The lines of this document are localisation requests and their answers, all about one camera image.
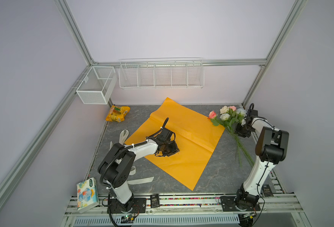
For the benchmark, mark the orange wrapping paper sheet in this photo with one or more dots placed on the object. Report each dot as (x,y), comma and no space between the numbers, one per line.
(196,138)

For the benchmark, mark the cream fake rose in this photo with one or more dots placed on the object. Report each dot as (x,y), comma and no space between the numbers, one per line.
(224,110)

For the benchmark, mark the pale blue fake rose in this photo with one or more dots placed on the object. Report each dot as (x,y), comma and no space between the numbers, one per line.
(241,112)

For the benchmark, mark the white wire shelf basket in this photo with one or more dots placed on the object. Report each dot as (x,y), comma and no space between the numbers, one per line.
(161,73)

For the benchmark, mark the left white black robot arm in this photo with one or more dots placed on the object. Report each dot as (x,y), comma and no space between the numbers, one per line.
(115,168)

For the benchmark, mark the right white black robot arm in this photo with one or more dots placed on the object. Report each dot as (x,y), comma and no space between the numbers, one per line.
(271,148)

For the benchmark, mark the cream printed ribbon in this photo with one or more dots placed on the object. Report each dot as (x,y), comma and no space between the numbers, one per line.
(122,138)

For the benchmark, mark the black box on rail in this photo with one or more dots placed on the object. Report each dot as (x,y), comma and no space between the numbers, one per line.
(154,201)

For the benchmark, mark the black labelled box right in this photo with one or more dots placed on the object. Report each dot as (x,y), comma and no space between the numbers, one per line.
(267,191)

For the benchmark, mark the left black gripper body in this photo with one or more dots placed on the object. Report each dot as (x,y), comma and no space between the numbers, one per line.
(170,148)

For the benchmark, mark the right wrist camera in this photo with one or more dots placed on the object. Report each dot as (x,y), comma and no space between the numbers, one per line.
(252,113)

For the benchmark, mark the yellow snack bag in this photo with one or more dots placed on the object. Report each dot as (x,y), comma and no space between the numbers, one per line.
(117,114)

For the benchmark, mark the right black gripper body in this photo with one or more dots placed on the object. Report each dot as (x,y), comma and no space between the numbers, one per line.
(242,131)

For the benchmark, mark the white mesh box basket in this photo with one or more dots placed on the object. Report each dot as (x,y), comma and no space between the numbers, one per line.
(97,85)

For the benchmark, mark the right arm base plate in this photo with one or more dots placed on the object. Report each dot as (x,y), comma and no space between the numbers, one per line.
(231,203)

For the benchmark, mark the white fake rose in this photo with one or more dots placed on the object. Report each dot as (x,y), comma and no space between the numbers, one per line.
(230,120)

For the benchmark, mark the colourful tissue pack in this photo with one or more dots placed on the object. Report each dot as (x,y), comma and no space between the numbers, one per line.
(87,195)

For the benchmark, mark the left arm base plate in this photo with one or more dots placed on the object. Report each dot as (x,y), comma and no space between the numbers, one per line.
(134,205)

